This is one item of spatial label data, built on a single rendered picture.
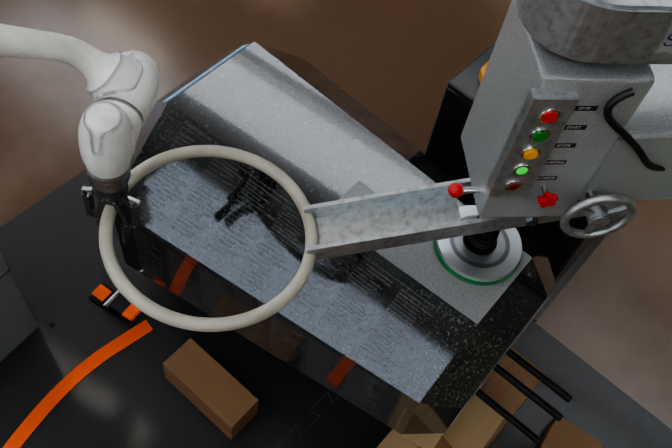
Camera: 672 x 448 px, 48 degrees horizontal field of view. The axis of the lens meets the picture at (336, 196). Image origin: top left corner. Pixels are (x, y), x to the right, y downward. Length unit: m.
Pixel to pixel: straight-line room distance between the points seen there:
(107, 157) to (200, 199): 0.55
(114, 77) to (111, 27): 1.93
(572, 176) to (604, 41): 0.36
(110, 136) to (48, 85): 1.84
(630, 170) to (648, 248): 1.62
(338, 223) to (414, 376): 0.41
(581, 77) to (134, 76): 0.88
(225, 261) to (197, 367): 0.52
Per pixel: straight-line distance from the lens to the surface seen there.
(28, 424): 2.59
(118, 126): 1.52
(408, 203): 1.79
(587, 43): 1.25
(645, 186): 1.65
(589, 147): 1.46
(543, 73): 1.29
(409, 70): 3.42
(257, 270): 1.98
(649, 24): 1.26
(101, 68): 1.63
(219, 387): 2.42
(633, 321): 3.00
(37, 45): 1.57
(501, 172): 1.43
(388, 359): 1.89
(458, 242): 1.88
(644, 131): 1.51
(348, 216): 1.79
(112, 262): 1.69
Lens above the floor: 2.41
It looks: 55 degrees down
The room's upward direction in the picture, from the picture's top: 10 degrees clockwise
